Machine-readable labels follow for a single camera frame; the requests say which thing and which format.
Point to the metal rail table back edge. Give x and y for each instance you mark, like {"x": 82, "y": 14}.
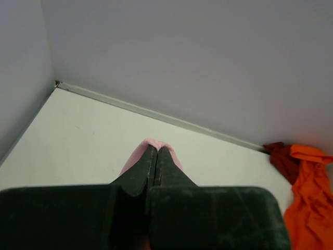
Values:
{"x": 155, "y": 115}

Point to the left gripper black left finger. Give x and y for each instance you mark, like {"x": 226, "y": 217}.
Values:
{"x": 99, "y": 216}

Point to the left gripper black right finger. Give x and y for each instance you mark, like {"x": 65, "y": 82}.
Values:
{"x": 186, "y": 216}

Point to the dark red t shirt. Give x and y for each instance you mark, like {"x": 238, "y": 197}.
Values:
{"x": 281, "y": 159}

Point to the orange t shirt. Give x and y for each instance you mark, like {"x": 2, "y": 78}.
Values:
{"x": 309, "y": 218}

